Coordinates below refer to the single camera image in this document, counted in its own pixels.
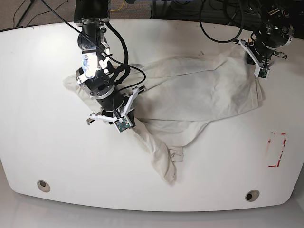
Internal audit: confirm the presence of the table cable grommet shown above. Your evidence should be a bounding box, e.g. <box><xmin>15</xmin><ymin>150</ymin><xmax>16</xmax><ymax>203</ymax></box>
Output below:
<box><xmin>37</xmin><ymin>180</ymin><xmax>50</xmax><ymax>193</ymax></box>
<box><xmin>245</xmin><ymin>190</ymin><xmax>260</xmax><ymax>202</ymax></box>

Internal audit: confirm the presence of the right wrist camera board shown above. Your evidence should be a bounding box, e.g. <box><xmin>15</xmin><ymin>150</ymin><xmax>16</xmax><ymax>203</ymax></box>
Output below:
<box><xmin>114</xmin><ymin>116</ymin><xmax>131</xmax><ymax>133</ymax></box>

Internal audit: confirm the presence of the white t-shirt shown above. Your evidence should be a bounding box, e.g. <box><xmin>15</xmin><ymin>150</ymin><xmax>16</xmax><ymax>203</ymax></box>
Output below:
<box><xmin>62</xmin><ymin>45</ymin><xmax>266</xmax><ymax>185</ymax></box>

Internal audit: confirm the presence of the left table cable grommet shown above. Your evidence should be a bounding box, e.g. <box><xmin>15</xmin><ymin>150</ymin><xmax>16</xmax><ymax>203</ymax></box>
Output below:
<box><xmin>37</xmin><ymin>180</ymin><xmax>50</xmax><ymax>193</ymax></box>

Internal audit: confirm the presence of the black cable on floor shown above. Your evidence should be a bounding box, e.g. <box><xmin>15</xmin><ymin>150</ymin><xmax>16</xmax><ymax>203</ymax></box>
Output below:
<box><xmin>13</xmin><ymin>0</ymin><xmax>74</xmax><ymax>27</ymax></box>

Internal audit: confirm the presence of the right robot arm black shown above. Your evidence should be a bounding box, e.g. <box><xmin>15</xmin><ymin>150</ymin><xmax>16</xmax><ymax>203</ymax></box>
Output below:
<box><xmin>74</xmin><ymin>0</ymin><xmax>146</xmax><ymax>132</ymax></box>

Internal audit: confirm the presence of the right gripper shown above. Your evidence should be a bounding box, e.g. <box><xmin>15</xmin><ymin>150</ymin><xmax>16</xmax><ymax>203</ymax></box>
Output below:
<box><xmin>86</xmin><ymin>86</ymin><xmax>146</xmax><ymax>128</ymax></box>

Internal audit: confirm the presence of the red tape rectangle marking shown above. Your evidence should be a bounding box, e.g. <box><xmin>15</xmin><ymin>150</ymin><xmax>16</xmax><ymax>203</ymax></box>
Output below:
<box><xmin>266</xmin><ymin>132</ymin><xmax>286</xmax><ymax>168</ymax></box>

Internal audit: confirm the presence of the right table cable grommet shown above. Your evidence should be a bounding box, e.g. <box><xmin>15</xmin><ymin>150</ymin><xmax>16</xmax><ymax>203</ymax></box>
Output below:
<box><xmin>245</xmin><ymin>190</ymin><xmax>260</xmax><ymax>202</ymax></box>

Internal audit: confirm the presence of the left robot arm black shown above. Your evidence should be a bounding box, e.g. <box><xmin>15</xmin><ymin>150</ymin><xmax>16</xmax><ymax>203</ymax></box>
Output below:
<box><xmin>199</xmin><ymin>0</ymin><xmax>294</xmax><ymax>74</ymax></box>

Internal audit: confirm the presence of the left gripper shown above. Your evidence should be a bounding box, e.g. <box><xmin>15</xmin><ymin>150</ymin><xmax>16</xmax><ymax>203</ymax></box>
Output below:
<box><xmin>234</xmin><ymin>39</ymin><xmax>287</xmax><ymax>69</ymax></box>

